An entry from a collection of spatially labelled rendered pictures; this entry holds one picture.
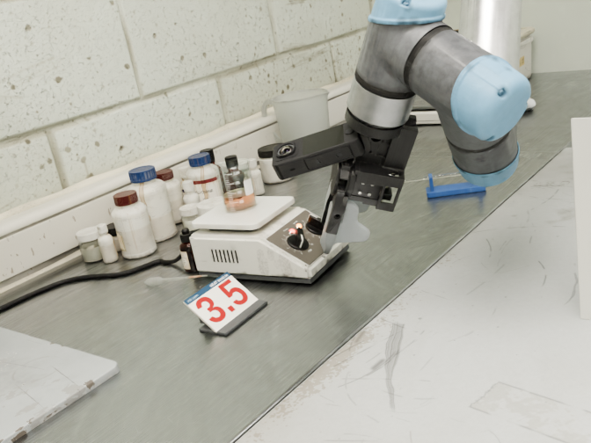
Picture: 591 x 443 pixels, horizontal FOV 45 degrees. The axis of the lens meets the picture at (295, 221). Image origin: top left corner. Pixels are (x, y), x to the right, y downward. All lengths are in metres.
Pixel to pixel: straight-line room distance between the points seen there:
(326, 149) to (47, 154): 0.63
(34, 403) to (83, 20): 0.77
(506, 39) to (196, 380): 0.53
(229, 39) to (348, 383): 1.06
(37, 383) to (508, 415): 0.53
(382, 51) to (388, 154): 0.14
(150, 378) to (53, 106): 0.65
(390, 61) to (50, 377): 0.53
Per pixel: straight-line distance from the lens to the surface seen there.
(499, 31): 0.90
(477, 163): 0.83
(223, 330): 0.89
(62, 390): 0.86
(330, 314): 0.89
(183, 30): 1.55
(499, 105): 0.70
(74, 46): 1.38
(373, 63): 0.78
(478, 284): 0.92
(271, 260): 0.98
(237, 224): 1.00
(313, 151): 0.85
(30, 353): 0.97
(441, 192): 1.25
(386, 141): 0.85
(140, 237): 1.21
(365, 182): 0.86
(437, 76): 0.73
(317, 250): 0.99
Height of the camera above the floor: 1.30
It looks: 19 degrees down
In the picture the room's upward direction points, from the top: 11 degrees counter-clockwise
